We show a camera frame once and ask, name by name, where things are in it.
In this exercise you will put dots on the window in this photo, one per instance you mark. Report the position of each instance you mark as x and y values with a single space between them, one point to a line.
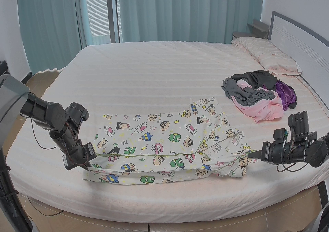
100 5

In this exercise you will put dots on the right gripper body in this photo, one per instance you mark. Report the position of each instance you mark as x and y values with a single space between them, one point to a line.
272 152

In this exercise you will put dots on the bed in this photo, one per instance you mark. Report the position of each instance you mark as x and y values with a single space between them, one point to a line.
154 71

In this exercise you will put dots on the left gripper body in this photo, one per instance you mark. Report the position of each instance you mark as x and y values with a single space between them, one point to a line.
79 156

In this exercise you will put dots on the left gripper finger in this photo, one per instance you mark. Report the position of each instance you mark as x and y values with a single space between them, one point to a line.
84 167

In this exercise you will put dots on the white printed pyjama top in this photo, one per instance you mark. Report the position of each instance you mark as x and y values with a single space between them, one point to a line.
167 138

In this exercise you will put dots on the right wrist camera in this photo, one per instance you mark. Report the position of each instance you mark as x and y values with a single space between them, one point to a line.
280 136

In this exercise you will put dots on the blue-green curtain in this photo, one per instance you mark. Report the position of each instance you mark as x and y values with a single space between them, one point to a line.
51 20
190 5

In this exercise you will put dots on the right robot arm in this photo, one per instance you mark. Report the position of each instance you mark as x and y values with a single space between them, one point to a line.
316 151

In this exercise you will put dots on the pale pink pillow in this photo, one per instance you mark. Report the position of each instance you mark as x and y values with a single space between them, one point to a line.
270 53

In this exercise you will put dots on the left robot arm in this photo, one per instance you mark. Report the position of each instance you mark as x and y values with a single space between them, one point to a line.
48 115

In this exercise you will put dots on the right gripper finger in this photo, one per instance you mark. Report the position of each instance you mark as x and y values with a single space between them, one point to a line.
255 155

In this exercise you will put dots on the grey bedside table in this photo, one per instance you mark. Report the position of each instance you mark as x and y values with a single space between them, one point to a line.
257 26

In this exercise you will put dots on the pile of clothes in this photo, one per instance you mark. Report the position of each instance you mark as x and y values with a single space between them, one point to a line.
257 94

